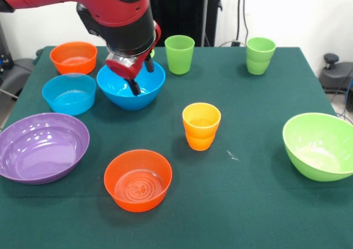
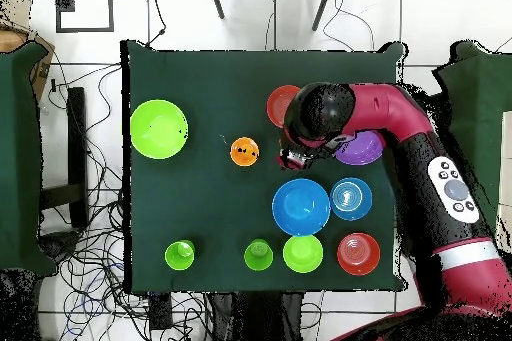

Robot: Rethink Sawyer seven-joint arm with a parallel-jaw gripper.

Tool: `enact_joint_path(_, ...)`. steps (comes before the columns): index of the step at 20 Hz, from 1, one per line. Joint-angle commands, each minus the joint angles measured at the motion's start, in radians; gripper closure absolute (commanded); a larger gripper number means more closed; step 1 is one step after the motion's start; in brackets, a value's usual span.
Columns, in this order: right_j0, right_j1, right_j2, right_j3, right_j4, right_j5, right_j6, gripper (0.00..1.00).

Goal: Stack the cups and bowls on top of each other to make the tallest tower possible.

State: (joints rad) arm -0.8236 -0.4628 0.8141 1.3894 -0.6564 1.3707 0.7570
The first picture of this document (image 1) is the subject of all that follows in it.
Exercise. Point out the green stepped cup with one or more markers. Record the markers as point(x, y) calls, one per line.
point(260, 55)

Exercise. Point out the dark green tablecloth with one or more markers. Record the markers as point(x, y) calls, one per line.
point(220, 204)

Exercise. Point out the black device with blue light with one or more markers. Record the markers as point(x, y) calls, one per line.
point(5, 55)

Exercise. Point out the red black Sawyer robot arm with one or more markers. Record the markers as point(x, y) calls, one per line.
point(110, 11)

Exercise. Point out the orange bowl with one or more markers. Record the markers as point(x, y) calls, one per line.
point(138, 193)
point(73, 64)

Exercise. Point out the orange-yellow stepped cup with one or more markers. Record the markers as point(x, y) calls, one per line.
point(201, 138)

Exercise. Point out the grey stand base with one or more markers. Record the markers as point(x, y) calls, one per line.
point(16, 72)
point(336, 78)

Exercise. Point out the purple bowl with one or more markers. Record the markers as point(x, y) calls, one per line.
point(41, 155)

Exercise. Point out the large blue bowl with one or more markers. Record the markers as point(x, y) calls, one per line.
point(149, 94)

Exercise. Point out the small blue bowl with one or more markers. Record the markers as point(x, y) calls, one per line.
point(69, 102)

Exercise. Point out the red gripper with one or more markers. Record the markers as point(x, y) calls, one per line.
point(124, 68)

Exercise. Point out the large green bowl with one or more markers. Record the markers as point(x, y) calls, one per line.
point(317, 155)

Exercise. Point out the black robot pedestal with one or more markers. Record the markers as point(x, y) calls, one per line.
point(182, 11)

